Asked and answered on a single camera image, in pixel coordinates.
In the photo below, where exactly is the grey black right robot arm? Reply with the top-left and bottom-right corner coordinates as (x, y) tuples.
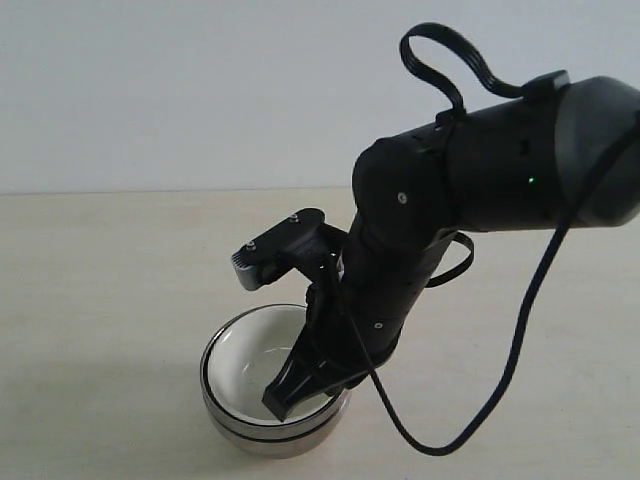
(263, 76), (639, 419)

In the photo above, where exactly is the black flat ribbon cable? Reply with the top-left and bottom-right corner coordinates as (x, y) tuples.
(401, 22), (571, 289)

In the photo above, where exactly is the white ceramic bowl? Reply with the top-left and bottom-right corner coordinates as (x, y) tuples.
(206, 306), (346, 424)

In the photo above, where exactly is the black round camera cable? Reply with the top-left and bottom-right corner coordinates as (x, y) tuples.
(319, 112), (640, 442)

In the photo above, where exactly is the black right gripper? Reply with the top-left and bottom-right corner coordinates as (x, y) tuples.
(262, 284), (405, 420)

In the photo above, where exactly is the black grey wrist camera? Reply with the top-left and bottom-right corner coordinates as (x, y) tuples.
(231, 208), (347, 291)

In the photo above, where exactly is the smooth stainless steel bowl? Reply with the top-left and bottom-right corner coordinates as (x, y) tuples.
(203, 391), (351, 459)

